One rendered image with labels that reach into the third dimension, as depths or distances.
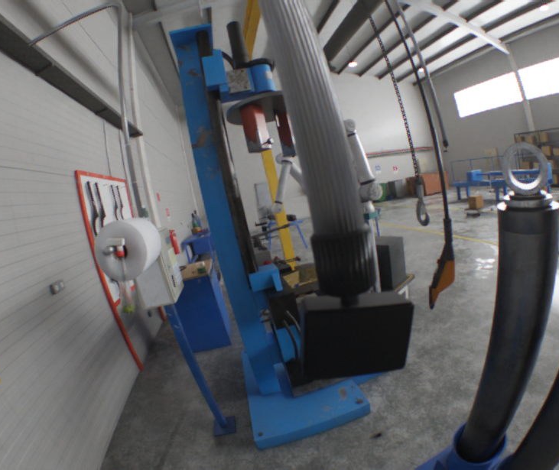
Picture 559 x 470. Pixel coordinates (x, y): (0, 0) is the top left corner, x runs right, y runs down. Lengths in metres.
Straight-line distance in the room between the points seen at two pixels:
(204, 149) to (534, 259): 1.65
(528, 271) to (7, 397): 2.37
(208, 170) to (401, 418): 2.10
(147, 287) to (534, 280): 1.60
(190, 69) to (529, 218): 1.87
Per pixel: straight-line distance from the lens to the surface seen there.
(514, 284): 0.85
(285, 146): 1.87
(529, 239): 0.79
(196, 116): 1.71
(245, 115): 1.60
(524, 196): 0.81
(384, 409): 2.08
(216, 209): 1.60
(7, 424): 1.90
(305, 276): 2.00
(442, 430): 1.98
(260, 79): 1.81
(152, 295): 1.45
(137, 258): 1.15
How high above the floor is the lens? 1.62
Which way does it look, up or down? 10 degrees down
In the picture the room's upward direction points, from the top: 13 degrees counter-clockwise
